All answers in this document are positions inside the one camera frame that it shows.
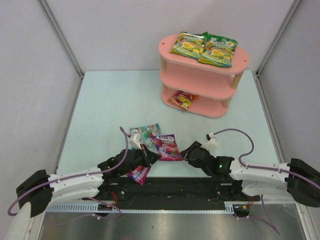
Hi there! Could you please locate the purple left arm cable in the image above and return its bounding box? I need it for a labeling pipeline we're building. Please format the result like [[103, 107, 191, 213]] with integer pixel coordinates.
[[7, 126, 131, 226]]

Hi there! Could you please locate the teal Fox's candy bag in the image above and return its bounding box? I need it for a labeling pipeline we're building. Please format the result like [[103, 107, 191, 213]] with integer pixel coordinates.
[[130, 123, 161, 148]]

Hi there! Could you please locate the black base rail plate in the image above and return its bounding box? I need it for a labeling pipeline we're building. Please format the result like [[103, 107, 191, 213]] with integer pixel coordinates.
[[51, 174, 261, 211]]

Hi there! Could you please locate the green Fox's candy bag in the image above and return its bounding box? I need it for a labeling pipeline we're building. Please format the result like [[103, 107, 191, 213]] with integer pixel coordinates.
[[198, 32, 238, 68]]

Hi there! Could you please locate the right aluminium corner post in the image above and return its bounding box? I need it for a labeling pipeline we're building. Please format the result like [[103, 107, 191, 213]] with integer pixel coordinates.
[[256, 0, 303, 76]]

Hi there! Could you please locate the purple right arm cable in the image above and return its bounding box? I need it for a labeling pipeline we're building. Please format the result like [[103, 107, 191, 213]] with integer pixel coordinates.
[[212, 128, 320, 236]]

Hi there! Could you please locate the purple Fox's berries candy bag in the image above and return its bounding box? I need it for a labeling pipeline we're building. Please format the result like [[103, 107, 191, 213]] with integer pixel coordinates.
[[126, 166, 151, 185]]

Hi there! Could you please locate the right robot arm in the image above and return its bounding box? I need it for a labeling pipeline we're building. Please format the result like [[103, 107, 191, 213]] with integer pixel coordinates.
[[181, 141, 320, 208]]

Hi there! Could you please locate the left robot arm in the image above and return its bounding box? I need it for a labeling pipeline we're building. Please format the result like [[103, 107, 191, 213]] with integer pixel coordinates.
[[16, 148, 160, 218]]

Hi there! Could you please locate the purple candy bag face-down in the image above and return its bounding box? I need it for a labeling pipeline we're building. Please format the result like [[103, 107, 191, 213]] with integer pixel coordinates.
[[152, 134, 183, 162]]

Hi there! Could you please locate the aluminium corner post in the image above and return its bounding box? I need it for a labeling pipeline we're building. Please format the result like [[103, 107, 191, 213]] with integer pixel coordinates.
[[256, 0, 303, 76], [36, 0, 84, 77]]

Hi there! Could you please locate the orange Fox's fruits candy bag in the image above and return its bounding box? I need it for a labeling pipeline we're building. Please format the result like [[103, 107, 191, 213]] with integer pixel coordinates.
[[168, 90, 199, 111]]

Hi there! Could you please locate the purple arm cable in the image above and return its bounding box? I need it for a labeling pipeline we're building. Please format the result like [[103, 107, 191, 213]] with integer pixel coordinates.
[[212, 128, 320, 236], [7, 126, 131, 226]]

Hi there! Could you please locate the green spring tea candy bag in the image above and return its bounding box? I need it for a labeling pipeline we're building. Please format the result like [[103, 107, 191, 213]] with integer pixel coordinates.
[[170, 32, 207, 60]]

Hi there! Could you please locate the left aluminium corner post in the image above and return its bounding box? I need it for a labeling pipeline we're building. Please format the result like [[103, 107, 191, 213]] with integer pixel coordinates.
[[36, 0, 84, 77]]

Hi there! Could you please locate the pink three-tier shelf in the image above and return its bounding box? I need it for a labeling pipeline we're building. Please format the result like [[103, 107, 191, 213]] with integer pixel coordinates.
[[158, 34, 250, 119]]

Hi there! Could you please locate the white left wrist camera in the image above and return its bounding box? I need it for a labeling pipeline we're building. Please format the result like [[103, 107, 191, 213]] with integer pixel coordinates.
[[128, 132, 142, 150]]

